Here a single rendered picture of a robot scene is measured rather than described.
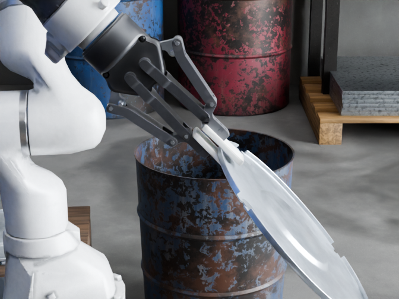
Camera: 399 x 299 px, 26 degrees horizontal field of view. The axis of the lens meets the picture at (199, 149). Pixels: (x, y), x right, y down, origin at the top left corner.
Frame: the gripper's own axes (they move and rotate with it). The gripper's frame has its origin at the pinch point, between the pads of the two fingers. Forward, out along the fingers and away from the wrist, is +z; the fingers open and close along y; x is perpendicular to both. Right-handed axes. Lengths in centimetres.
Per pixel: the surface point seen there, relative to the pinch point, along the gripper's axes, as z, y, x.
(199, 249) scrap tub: 36, -43, 93
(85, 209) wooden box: 11, -59, 103
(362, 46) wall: 96, 16, 374
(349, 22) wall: 80, 19, 373
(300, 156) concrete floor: 82, -33, 249
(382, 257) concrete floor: 96, -22, 151
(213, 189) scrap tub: 27, -29, 92
